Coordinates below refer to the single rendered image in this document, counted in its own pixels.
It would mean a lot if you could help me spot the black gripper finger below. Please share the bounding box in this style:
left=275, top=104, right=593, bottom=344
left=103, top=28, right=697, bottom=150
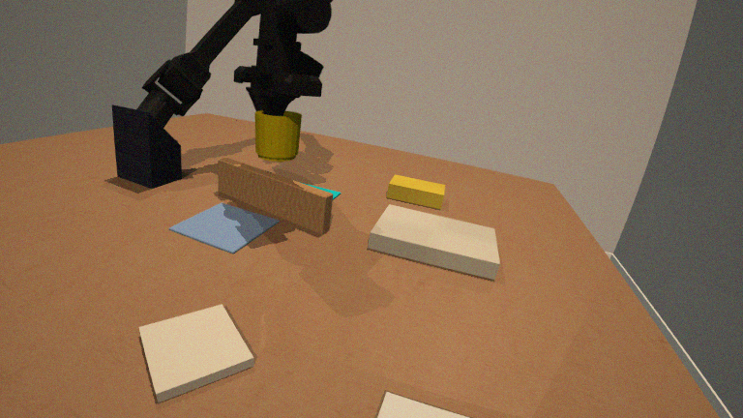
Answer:
left=246, top=87, right=270, bottom=111
left=259, top=91, right=301, bottom=116

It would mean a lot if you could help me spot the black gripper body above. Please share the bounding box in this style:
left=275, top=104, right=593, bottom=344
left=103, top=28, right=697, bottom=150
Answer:
left=234, top=31, right=322, bottom=97

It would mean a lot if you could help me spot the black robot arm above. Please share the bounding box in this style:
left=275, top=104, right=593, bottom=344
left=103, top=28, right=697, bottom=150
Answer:
left=137, top=0, right=334, bottom=127

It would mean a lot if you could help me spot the yellow rectangular block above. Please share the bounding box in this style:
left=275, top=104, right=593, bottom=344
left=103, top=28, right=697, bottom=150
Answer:
left=387, top=174, right=445, bottom=210

